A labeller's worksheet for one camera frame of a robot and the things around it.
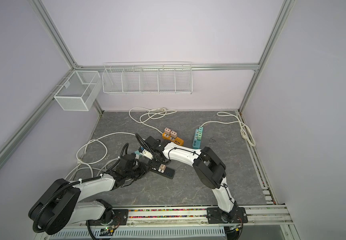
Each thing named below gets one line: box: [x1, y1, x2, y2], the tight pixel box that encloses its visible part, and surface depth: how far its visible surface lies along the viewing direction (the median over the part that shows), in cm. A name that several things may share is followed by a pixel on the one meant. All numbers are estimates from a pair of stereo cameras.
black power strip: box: [149, 163, 175, 179], surface depth 88 cm
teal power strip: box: [192, 126, 204, 149], surface depth 101 cm
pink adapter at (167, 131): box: [164, 127, 171, 135], surface depth 102 cm
